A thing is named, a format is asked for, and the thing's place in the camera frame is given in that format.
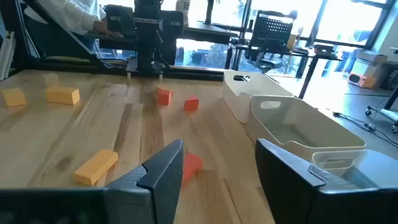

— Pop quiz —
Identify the person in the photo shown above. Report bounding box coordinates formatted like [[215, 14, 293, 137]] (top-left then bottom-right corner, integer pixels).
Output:
[[23, 0, 124, 39]]

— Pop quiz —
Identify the small orange appliance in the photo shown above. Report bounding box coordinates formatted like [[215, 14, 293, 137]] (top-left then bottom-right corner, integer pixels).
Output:
[[348, 72, 377, 89]]

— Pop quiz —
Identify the white plastic bin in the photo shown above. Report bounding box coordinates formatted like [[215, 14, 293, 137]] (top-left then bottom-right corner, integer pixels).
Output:
[[221, 70, 295, 124], [244, 95, 367, 162]]

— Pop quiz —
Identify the long red wooden block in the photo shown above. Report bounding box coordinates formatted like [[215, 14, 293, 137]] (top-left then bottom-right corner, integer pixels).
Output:
[[182, 152, 203, 186]]

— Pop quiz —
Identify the rolling stand base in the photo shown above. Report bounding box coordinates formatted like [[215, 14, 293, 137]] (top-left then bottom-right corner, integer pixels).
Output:
[[365, 85, 398, 134]]

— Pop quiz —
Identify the red wooden cube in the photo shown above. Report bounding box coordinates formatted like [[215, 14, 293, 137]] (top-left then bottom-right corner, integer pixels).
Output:
[[183, 95, 200, 112], [156, 88, 173, 106]]

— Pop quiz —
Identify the white carton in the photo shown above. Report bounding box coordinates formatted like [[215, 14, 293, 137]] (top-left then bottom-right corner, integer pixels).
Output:
[[175, 0, 191, 27]]

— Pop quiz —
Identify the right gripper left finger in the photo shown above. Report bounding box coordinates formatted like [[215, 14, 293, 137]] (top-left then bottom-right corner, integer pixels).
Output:
[[104, 139, 184, 224]]

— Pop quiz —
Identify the black side desk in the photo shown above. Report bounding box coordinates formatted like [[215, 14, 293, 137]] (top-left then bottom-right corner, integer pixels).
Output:
[[229, 43, 343, 100]]

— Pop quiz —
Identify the small brown box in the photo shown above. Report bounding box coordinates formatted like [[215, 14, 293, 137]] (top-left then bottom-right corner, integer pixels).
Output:
[[313, 44, 335, 57]]

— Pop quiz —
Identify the black floor cable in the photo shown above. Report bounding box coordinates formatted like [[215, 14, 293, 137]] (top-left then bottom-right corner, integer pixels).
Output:
[[332, 111, 398, 147]]

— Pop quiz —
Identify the black mesh office chair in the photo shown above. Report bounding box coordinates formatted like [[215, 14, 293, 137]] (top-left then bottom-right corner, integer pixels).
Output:
[[244, 9, 299, 74]]

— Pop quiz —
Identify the black office desk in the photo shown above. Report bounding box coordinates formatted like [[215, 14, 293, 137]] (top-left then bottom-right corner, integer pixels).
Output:
[[82, 21, 239, 45]]

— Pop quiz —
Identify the yellow wooden block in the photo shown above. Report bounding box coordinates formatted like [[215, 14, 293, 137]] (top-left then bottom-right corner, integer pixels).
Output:
[[45, 86, 81, 106], [73, 149, 119, 187], [1, 88, 27, 108]]

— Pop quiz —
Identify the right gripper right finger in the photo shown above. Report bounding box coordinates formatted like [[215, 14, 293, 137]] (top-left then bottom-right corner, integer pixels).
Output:
[[255, 139, 330, 224]]

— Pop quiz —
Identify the white storage box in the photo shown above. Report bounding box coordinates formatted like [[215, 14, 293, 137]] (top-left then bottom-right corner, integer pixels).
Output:
[[351, 49, 389, 77]]

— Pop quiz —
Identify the person's hand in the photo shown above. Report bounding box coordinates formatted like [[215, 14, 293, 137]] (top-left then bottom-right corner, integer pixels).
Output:
[[93, 20, 124, 39]]

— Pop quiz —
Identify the silver aluminium profile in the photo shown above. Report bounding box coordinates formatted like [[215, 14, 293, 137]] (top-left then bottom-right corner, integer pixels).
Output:
[[0, 30, 16, 82]]

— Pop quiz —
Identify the clear plastic bin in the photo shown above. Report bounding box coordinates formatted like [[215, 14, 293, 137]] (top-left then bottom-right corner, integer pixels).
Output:
[[312, 149, 398, 189]]

